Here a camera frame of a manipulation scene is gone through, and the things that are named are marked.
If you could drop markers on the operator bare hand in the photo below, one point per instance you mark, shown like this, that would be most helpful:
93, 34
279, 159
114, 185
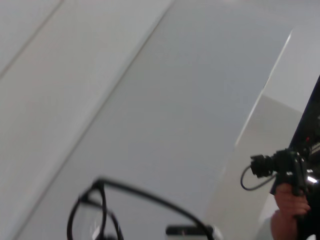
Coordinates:
290, 202

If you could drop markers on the operator forearm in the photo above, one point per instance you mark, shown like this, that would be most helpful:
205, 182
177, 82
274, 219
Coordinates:
285, 227

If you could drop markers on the black glasses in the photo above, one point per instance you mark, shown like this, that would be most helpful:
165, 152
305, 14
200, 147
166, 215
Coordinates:
103, 200

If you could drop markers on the black machine housing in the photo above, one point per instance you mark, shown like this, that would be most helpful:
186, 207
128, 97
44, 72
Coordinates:
312, 120

